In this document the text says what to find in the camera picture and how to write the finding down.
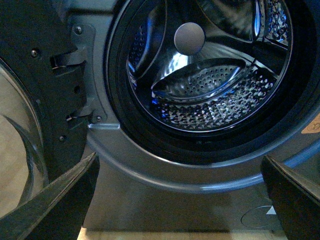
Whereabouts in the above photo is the grey front-load washing machine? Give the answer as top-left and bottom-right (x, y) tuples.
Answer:
(66, 0), (320, 231)

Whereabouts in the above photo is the orange warning sticker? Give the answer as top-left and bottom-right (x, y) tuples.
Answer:
(301, 114), (320, 134)

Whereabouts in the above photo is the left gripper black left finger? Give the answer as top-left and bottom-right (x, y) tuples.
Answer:
(0, 152), (100, 240)

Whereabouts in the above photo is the washing machine glass door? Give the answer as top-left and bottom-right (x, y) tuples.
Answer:
(0, 0), (88, 217)

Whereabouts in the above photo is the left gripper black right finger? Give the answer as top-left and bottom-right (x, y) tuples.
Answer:
(260, 156), (320, 240)

